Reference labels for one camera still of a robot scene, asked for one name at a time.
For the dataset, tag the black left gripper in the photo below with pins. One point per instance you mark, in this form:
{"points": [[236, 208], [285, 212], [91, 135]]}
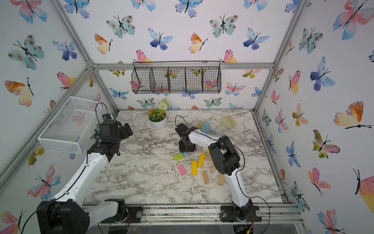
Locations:
{"points": [[126, 134]]}

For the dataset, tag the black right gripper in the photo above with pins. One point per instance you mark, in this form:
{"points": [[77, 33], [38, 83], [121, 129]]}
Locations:
{"points": [[180, 149]]}

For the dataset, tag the green block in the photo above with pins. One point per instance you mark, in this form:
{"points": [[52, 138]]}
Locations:
{"points": [[179, 157]]}

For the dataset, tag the pink block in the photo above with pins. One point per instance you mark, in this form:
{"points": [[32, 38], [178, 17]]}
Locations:
{"points": [[182, 170]]}

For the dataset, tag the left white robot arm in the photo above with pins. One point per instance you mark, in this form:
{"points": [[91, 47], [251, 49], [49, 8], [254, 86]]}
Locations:
{"points": [[65, 214]]}

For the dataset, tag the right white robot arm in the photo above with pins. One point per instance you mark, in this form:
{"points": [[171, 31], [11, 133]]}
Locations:
{"points": [[227, 162]]}

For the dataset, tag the white pot with plant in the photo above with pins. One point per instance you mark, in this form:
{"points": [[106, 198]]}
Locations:
{"points": [[158, 116]]}

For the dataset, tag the white mesh wall basket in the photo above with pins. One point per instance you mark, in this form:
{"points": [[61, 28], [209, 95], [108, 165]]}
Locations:
{"points": [[70, 126]]}

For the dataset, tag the black wire wall basket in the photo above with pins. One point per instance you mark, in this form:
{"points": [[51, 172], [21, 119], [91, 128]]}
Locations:
{"points": [[177, 77]]}

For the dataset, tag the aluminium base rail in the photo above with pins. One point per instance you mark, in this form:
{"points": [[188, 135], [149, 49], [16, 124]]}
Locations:
{"points": [[176, 214]]}

